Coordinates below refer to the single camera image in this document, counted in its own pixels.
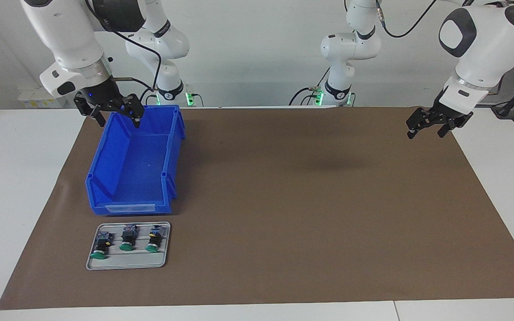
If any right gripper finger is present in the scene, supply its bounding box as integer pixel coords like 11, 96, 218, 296
121, 95, 145, 129
82, 103, 107, 128

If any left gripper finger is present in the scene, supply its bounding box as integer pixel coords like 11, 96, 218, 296
438, 117, 463, 138
406, 107, 438, 140

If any green push button switch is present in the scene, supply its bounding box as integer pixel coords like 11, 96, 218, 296
120, 224, 140, 252
146, 225, 165, 253

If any green push button patterned block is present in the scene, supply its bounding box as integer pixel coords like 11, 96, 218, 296
90, 231, 115, 260

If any white box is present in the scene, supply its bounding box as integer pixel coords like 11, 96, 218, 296
17, 86, 68, 109

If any blue plastic storage bin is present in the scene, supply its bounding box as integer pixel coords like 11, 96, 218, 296
85, 105, 186, 217

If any grey metal tray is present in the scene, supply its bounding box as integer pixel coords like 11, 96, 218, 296
86, 222, 171, 271

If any brown table mat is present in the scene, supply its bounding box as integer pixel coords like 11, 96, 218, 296
0, 106, 514, 310

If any black right base cable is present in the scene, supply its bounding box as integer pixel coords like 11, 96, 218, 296
139, 87, 159, 106

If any black base cable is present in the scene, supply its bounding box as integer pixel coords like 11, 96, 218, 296
139, 87, 159, 106
289, 67, 331, 106

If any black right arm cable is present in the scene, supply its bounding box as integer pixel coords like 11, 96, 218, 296
85, 0, 163, 107

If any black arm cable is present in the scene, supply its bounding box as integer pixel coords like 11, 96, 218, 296
85, 0, 163, 107
375, 0, 438, 38

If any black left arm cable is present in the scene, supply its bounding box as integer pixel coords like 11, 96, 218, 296
375, 0, 438, 38

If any black left base cable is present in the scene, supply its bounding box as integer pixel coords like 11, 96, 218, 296
289, 67, 331, 106

